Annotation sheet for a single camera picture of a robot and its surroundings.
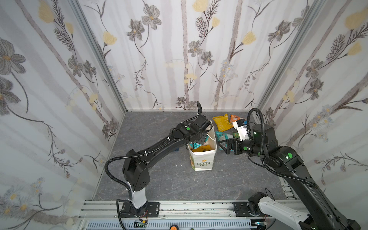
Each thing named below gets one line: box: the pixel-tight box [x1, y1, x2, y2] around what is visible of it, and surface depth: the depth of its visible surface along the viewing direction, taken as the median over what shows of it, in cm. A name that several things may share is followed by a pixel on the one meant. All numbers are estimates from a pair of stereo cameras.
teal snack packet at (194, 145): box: [188, 142, 202, 150], surface depth 72 cm
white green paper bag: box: [187, 120, 218, 172], surface depth 76 cm
